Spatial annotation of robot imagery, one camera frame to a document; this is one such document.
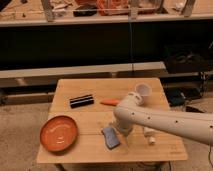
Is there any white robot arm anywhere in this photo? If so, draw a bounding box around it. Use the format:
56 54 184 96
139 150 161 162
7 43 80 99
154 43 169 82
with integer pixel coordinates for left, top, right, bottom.
114 92 213 146

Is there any orange ceramic bowl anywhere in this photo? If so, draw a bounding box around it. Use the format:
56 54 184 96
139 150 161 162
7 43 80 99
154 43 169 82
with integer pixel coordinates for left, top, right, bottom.
40 115 78 152

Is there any orange toy carrot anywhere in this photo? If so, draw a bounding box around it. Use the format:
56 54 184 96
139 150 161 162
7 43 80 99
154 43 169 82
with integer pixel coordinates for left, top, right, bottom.
100 99 120 106

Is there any wooden table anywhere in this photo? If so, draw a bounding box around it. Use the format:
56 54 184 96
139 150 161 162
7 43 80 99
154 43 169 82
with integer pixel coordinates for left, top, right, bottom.
37 78 187 164

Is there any black rectangular block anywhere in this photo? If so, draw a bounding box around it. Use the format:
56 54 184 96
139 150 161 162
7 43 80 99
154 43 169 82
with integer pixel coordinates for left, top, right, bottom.
69 95 94 108

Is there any grey metal shelf beam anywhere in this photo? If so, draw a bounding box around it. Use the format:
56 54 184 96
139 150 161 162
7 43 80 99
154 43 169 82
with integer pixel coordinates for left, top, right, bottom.
0 62 165 88

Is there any white plastic cup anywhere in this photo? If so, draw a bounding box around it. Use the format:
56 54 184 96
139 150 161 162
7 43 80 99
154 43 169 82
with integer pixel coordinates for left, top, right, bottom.
135 83 152 104

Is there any white plastic bottle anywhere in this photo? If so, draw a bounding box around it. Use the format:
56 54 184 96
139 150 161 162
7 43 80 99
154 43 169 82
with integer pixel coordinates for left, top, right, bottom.
143 127 156 145

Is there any black object on shelf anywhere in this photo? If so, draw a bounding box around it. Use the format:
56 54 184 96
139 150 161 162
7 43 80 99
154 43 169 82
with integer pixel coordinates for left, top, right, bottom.
73 4 97 17

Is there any orange object on shelf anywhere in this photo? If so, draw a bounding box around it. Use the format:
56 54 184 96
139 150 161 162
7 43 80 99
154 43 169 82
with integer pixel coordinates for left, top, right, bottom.
96 0 129 15

